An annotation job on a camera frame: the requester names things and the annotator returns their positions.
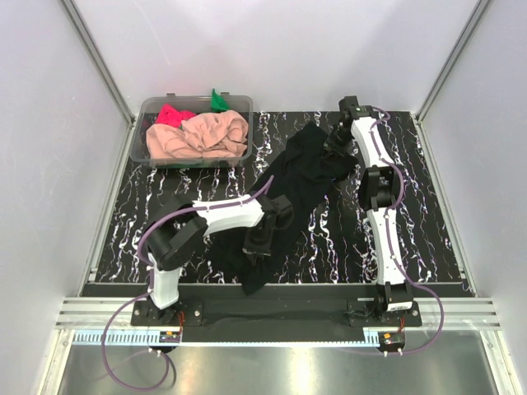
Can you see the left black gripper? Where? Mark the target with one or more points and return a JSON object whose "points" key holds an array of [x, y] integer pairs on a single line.
{"points": [[254, 253]]}

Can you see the red t shirt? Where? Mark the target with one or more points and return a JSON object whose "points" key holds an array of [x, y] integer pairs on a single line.
{"points": [[170, 116]]}

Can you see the black t shirt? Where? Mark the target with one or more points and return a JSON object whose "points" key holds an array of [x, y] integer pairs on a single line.
{"points": [[304, 176]]}

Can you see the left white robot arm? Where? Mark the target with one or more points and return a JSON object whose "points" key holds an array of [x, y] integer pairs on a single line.
{"points": [[171, 238]]}

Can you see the white slotted cable duct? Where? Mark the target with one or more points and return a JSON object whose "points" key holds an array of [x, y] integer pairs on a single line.
{"points": [[116, 337]]}

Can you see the clear plastic bin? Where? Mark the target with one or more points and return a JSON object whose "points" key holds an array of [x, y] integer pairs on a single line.
{"points": [[149, 110]]}

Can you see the black marble pattern mat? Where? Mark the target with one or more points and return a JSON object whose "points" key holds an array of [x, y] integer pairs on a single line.
{"points": [[337, 245]]}

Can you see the pink t shirt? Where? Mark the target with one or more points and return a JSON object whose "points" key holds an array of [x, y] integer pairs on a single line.
{"points": [[207, 135]]}

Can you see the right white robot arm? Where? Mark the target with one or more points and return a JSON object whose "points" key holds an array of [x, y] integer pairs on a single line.
{"points": [[380, 192]]}

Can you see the green t shirt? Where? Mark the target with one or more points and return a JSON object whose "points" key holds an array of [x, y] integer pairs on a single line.
{"points": [[217, 103]]}

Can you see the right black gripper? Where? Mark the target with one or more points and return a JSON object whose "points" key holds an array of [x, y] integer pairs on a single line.
{"points": [[329, 146]]}

